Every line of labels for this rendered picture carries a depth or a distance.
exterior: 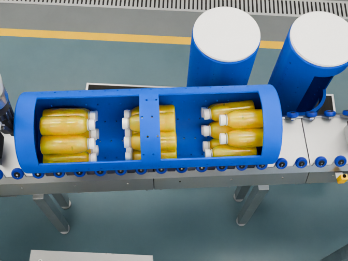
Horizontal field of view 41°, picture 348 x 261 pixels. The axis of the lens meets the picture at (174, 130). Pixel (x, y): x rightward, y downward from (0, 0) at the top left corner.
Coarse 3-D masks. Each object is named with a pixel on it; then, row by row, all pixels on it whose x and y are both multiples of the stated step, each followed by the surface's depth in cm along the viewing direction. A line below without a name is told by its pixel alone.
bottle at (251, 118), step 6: (228, 114) 162; (234, 114) 161; (240, 114) 161; (246, 114) 161; (252, 114) 161; (258, 114) 161; (228, 120) 161; (234, 120) 160; (240, 120) 160; (246, 120) 161; (252, 120) 161; (258, 120) 161; (228, 126) 163; (234, 126) 162; (240, 126) 161; (246, 126) 162; (252, 126) 162; (258, 126) 162
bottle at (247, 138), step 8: (248, 128) 164; (256, 128) 164; (232, 136) 162; (240, 136) 161; (248, 136) 161; (256, 136) 162; (232, 144) 163; (240, 144) 162; (248, 144) 162; (256, 144) 163
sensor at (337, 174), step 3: (336, 171) 181; (339, 171) 181; (336, 174) 181; (339, 174) 181; (342, 174) 181; (345, 174) 176; (336, 177) 180; (339, 177) 177; (342, 177) 176; (345, 177) 176; (339, 180) 177; (342, 180) 176; (345, 180) 176
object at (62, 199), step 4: (56, 196) 244; (60, 196) 244; (64, 196) 249; (56, 200) 250; (60, 200) 250; (64, 200) 251; (68, 200) 260; (60, 204) 256; (64, 204) 257; (68, 204) 260; (64, 208) 263; (68, 208) 264
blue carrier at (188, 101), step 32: (32, 96) 156; (64, 96) 156; (96, 96) 157; (128, 96) 172; (160, 96) 173; (192, 96) 174; (224, 96) 175; (256, 96) 176; (32, 128) 150; (192, 128) 180; (32, 160) 153; (128, 160) 157; (160, 160) 157; (192, 160) 158; (224, 160) 159; (256, 160) 160
